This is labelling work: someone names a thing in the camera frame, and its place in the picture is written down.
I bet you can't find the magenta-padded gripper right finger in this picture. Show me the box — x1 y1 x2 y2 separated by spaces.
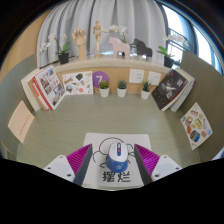
133 143 183 186

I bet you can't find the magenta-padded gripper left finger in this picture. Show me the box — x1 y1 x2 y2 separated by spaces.
43 143 94 187

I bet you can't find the blue and white computer mouse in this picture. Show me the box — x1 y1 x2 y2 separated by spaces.
105 141 130 174

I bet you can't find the white doodle-print mouse pad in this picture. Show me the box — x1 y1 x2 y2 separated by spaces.
81 132 153 190

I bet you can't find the colourful sticker sheet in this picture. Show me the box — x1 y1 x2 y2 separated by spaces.
180 101 214 151

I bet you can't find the beige booklet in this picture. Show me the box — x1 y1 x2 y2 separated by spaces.
7 100 36 145

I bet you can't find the red-spined white book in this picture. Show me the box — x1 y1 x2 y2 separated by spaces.
32 71 54 111

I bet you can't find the brown-cover book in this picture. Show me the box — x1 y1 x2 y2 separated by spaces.
27 78 48 112

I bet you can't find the small plant in white pot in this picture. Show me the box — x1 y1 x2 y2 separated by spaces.
116 79 128 98
98 80 111 98
140 80 152 101

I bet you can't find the black-cover book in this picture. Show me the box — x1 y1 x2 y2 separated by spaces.
151 69 190 111

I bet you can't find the white books stack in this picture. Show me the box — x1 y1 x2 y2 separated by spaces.
169 68 197 113

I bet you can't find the photo-cover book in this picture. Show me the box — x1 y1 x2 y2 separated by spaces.
33 64 66 111

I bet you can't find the white card with stickers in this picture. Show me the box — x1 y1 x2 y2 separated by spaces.
61 70 94 96

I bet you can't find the thick white book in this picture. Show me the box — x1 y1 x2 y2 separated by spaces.
20 68 43 113

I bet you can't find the green desk divider panel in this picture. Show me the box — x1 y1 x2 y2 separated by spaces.
0 54 38 159
179 50 224 161

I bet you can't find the purple round number sign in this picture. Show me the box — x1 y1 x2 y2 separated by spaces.
92 70 110 89

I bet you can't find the white orchid in black pot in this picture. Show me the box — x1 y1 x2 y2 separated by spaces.
38 33 72 65
156 33 189 69

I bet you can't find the black horse figure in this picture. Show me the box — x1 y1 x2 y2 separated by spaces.
130 38 153 60

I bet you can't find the wooden hand model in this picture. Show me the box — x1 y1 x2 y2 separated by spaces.
71 28 88 62

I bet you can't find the pink horse figure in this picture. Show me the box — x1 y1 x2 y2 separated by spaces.
108 36 132 60

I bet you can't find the dark-framed window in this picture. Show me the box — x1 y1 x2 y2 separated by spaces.
159 3 224 74

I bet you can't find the wooden artist mannequin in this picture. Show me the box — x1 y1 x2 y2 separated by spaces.
92 19 108 58

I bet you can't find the white wall socket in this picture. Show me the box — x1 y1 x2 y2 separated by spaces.
128 68 146 84
147 70 162 86

